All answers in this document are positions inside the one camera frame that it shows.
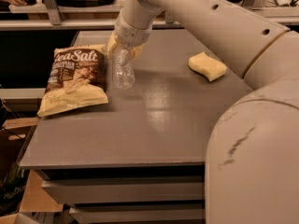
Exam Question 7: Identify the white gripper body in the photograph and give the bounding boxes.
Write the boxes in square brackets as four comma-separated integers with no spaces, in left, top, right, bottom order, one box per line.
[114,14,152,46]

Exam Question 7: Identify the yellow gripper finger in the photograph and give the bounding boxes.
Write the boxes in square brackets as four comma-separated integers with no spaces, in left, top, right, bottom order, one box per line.
[129,45,143,61]
[107,32,121,59]

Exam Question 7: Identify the clear plastic water bottle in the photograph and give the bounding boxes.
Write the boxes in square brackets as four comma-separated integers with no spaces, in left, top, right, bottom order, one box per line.
[112,48,135,90]

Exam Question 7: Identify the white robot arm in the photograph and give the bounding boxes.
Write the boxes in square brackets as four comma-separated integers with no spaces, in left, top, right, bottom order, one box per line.
[115,0,299,224]

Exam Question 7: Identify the brown sea salt chip bag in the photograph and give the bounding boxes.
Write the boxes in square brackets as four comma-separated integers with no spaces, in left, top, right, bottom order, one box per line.
[37,45,108,117]

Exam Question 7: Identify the yellow sponge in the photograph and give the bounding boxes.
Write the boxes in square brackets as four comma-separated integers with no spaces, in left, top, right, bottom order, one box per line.
[188,52,227,82]

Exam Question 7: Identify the black computer mouse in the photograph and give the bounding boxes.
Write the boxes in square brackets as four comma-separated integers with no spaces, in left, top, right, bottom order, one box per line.
[25,0,37,6]

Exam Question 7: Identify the upper grey drawer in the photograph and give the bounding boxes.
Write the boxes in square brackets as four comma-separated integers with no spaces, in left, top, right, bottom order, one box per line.
[42,176,204,204]

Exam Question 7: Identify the grey drawer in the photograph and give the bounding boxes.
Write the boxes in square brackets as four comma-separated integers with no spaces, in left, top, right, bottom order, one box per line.
[42,176,204,204]
[70,203,206,224]

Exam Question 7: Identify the lower grey drawer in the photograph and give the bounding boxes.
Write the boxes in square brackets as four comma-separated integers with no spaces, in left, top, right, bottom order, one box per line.
[70,203,206,224]

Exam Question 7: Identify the cardboard box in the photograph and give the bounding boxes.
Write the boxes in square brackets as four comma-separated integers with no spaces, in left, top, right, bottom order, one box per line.
[0,171,64,224]

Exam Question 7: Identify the middle metal bracket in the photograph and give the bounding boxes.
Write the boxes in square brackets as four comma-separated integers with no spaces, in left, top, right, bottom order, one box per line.
[164,12,175,24]

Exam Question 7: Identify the left metal bracket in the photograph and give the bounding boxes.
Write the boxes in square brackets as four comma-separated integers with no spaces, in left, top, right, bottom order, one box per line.
[43,0,62,25]

